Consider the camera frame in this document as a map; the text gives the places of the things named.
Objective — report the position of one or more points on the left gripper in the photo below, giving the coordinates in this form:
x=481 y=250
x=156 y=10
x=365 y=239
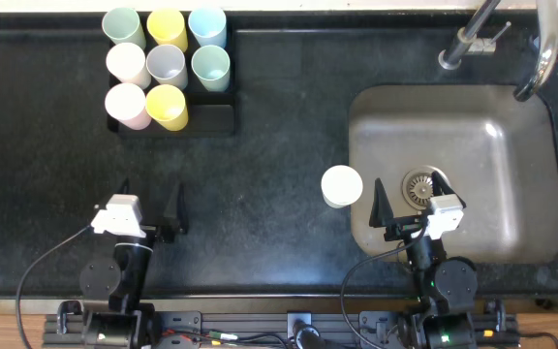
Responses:
x=165 y=232

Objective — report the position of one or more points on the black tray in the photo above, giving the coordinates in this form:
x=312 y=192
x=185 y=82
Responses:
x=211 y=118

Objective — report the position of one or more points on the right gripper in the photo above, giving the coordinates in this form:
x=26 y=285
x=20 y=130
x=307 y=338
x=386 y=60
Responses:
x=400 y=228

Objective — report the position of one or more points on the steel sink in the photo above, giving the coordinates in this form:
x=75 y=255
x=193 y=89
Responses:
x=497 y=160

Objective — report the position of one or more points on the mounting rail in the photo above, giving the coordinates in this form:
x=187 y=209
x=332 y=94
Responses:
x=259 y=327

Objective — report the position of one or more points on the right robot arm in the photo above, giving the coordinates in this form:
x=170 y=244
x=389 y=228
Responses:
x=455 y=283

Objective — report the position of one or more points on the blue cup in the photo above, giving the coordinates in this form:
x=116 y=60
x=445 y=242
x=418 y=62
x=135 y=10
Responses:
x=206 y=23

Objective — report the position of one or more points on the white cup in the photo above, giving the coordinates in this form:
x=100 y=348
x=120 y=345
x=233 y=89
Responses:
x=125 y=62
x=341 y=185

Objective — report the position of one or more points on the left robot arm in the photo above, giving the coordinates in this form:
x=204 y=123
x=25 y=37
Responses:
x=131 y=271

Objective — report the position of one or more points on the green cup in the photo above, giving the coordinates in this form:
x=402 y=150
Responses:
x=121 y=24
x=210 y=64

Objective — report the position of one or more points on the steel tap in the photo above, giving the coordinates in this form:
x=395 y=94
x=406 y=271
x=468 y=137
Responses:
x=548 y=48

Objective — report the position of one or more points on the yellow cup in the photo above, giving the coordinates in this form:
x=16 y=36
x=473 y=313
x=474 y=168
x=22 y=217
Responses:
x=165 y=25
x=165 y=104

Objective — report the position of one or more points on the grey cup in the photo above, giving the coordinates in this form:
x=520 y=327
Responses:
x=165 y=63

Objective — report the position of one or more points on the pink cup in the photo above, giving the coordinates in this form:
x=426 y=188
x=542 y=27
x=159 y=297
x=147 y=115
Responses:
x=125 y=103

